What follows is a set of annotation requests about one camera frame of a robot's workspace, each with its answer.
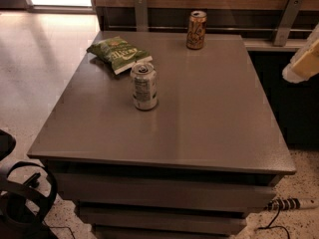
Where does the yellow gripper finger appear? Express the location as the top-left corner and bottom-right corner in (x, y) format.
(292, 48), (319, 79)

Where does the orange soda can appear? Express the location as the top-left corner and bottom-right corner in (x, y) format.
(186, 10), (207, 50)

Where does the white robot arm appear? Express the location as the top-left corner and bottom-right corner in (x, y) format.
(282, 24), (319, 84)

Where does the silver soda can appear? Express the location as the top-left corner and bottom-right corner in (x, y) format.
(131, 62), (158, 111)

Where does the grey drawer cabinet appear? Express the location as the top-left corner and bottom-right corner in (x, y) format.
(29, 32), (295, 239)

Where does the white power strip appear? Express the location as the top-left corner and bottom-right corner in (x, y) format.
(265, 198), (319, 211)

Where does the green chip bag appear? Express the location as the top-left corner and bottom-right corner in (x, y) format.
(87, 36), (153, 75)

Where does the black office chair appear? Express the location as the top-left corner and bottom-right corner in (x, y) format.
(0, 130), (58, 239)

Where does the right metal wall bracket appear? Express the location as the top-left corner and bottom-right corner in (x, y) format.
(272, 0), (304, 47)

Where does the metal wall bracket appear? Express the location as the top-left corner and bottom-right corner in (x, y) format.
(134, 0), (149, 32)
(272, 0), (304, 47)

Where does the black power cable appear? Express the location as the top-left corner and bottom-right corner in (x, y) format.
(257, 208), (291, 239)

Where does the left metal wall bracket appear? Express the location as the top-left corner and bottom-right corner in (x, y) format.
(134, 0), (149, 32)

